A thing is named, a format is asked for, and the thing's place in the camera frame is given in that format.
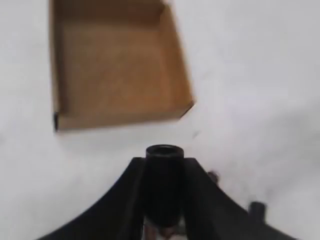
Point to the black bolt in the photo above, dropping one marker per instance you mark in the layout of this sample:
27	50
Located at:
257	210
214	176

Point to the black cylindrical sleeve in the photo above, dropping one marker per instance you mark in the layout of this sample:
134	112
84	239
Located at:
163	185

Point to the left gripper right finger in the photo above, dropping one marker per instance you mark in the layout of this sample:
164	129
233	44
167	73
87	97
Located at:
212	207

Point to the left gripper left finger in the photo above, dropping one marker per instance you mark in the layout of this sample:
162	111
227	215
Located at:
112	207

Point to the brown cardboard box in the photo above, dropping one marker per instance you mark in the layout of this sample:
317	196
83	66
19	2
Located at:
120	70

